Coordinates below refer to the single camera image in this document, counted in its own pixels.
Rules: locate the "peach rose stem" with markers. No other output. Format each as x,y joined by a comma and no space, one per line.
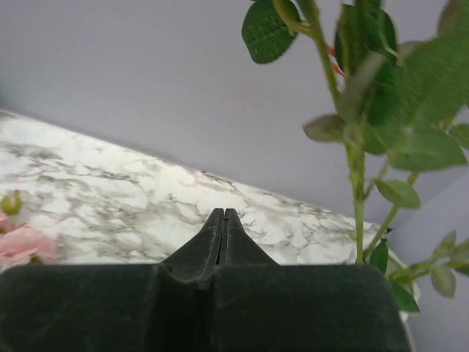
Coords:
448,258

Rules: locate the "white rose stem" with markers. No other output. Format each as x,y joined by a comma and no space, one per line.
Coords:
268,30

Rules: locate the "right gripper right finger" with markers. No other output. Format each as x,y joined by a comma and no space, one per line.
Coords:
265,306

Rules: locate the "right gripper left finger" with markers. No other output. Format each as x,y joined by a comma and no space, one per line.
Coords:
118,307

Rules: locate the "pink rose stem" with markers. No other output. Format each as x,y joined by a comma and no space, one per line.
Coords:
399,103
20,243

